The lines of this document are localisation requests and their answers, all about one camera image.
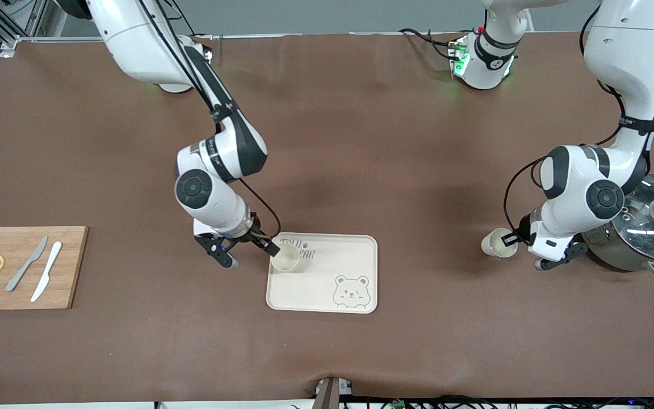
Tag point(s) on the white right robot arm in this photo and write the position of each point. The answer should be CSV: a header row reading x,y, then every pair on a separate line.
x,y
134,40

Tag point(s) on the brown table cover mat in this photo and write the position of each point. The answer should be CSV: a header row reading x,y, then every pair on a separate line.
x,y
327,142

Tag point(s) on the white plastic knife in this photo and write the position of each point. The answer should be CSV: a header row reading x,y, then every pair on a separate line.
x,y
47,271

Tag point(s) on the white IKEA cup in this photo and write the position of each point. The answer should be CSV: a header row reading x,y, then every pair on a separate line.
x,y
285,260
500,244

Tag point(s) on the wooden cutting board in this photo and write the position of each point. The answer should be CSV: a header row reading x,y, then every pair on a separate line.
x,y
74,267

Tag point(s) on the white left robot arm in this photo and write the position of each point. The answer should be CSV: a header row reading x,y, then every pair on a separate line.
x,y
622,51

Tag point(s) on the grey plastic knife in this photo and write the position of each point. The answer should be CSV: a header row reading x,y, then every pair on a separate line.
x,y
25,266

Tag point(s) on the grey-green cooking pot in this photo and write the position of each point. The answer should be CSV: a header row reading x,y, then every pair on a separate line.
x,y
616,258

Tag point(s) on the cream tray with bear print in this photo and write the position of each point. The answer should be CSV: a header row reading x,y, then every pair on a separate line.
x,y
318,287

